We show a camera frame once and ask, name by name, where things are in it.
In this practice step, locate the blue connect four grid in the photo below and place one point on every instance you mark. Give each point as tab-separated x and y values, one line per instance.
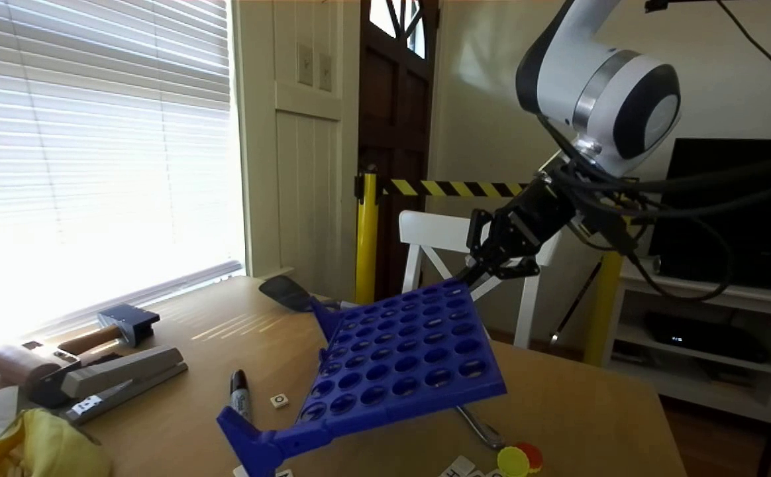
402	361

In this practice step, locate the white wooden chair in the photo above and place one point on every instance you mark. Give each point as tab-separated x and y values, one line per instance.
440	233

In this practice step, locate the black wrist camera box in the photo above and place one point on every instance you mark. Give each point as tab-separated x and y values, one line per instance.
605	226

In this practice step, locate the yellow game disc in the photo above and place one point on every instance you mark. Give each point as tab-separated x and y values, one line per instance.
513	462

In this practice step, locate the black thin rod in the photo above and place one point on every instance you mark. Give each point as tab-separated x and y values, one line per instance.
579	301

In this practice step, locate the black marker pen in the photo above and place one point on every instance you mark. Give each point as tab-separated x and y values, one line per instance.
240	394

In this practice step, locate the white television stand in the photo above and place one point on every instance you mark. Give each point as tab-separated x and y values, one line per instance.
712	388

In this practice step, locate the black media box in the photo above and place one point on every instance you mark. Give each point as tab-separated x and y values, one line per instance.
707	339

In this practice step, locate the white wall switch plate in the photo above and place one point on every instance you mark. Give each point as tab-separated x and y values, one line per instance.
305	64
324	72

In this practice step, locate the grey stapler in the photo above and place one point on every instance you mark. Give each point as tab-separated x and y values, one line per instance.
121	381

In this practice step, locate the brown cylindrical roller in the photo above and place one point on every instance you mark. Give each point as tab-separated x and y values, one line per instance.
18	368

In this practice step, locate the red game disc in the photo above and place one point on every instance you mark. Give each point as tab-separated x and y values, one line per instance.
533	454

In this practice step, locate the white letter tile O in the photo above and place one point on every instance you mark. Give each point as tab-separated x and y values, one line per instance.
279	401

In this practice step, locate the white window blinds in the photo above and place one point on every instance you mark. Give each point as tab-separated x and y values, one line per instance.
95	141

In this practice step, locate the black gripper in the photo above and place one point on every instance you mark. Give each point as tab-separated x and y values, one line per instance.
530	215

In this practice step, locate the white letter tile G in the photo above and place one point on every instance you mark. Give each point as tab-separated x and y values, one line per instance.
459	467

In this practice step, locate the black television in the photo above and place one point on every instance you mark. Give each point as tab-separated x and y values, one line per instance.
738	239

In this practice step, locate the yellow black caution belt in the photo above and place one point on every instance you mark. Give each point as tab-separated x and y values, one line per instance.
454	190

